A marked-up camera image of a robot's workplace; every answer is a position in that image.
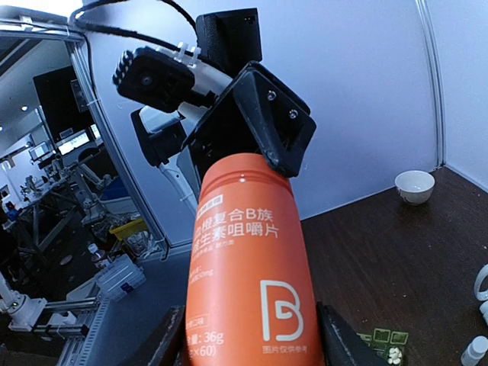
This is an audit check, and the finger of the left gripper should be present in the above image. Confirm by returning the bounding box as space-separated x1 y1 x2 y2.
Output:
232 61 316 178

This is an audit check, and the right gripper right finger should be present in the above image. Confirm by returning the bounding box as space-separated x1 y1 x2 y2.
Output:
316 302 388 366

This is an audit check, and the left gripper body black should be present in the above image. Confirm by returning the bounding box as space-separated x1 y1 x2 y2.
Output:
180 68 252 197

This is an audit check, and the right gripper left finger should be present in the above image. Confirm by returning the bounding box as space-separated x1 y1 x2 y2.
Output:
136 306 185 366

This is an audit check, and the green pill organizer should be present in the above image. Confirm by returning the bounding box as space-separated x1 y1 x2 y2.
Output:
358 328 409 365

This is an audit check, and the large orange pill bottle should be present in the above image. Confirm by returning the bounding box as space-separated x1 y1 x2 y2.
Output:
185 153 325 365

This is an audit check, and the small white pill bottle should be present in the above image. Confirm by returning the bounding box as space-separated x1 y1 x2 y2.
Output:
461 335 488 366

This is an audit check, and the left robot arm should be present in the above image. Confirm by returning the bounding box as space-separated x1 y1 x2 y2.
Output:
113 8 316 210

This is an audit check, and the clear plastic parts box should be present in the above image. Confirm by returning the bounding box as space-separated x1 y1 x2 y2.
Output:
95 255 146 302

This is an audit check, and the yellow bin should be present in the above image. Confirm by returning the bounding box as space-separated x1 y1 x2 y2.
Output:
109 218 149 241

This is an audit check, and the small white tea cup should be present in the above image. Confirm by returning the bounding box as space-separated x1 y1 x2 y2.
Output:
394 170 435 206

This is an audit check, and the small white lying bottle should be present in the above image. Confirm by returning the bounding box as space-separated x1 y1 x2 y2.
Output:
479 301 488 325

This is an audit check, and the floral mug yellow inside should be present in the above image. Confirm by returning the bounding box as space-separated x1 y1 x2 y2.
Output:
474 265 488 301

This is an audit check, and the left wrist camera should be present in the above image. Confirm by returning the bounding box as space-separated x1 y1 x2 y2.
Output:
112 47 195 113

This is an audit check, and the left aluminium frame post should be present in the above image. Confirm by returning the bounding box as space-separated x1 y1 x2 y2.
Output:
70 35 191 255

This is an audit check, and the aluminium frame post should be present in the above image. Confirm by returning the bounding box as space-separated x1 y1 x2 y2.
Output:
70 35 191 255
415 0 446 169

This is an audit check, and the right aluminium frame post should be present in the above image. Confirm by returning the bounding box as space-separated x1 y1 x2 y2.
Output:
415 0 446 169

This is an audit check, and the left black braided cable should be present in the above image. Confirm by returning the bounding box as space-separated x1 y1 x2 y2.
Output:
69 0 199 50

